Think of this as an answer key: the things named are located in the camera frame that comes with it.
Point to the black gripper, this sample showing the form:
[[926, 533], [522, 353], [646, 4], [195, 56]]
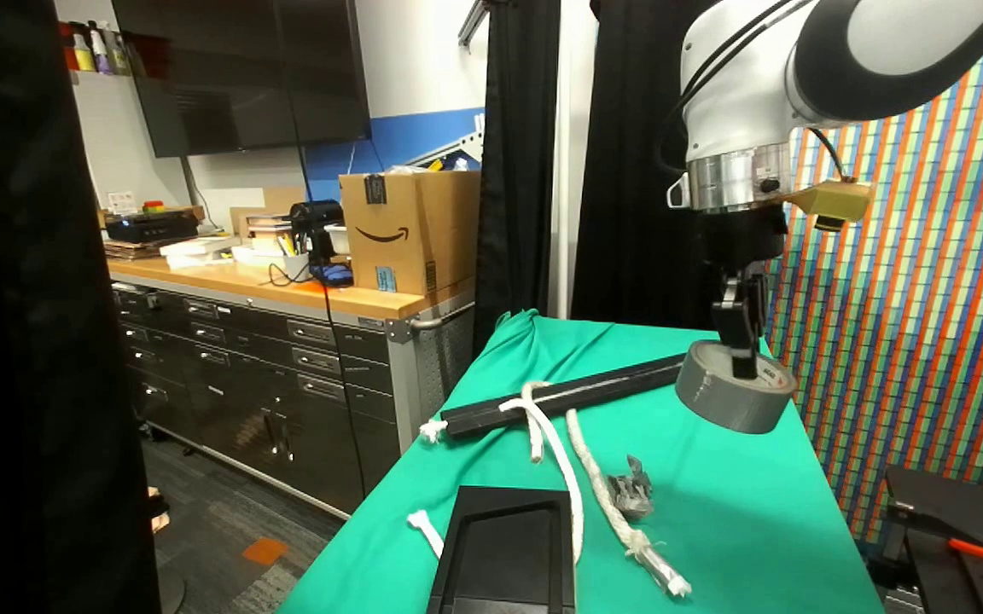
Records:
[[740, 251]]

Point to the silver duct tape roll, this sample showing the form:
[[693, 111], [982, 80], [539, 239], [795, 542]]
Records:
[[717, 393]]

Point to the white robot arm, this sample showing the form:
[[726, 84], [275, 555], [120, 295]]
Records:
[[756, 70]]

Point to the black curtain behind robot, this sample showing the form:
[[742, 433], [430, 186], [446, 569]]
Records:
[[636, 258]]

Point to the small grey metal clip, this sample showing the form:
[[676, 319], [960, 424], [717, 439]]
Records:
[[634, 492]]

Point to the green table cloth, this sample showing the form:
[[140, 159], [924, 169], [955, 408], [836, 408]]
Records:
[[744, 518]]

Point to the long black bar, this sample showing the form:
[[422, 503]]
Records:
[[554, 402]]

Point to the brown cardboard box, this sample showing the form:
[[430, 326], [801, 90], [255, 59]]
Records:
[[415, 230]]

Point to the black rectangular tray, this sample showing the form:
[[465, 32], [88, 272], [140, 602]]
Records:
[[505, 555]]

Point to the black curtain centre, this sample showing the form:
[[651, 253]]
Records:
[[517, 162]]

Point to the black device on counter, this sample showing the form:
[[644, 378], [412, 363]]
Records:
[[310, 223]]

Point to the wooden top drawer cabinet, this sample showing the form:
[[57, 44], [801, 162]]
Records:
[[305, 387]]

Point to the black curtain left foreground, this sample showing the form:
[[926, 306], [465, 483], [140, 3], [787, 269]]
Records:
[[73, 492]]

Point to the olive wrist camera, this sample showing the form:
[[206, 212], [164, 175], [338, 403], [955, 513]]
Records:
[[835, 203]]

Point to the black stand with orange handle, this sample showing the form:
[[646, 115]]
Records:
[[934, 542]]

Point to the black wall monitor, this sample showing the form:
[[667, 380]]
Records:
[[221, 78]]

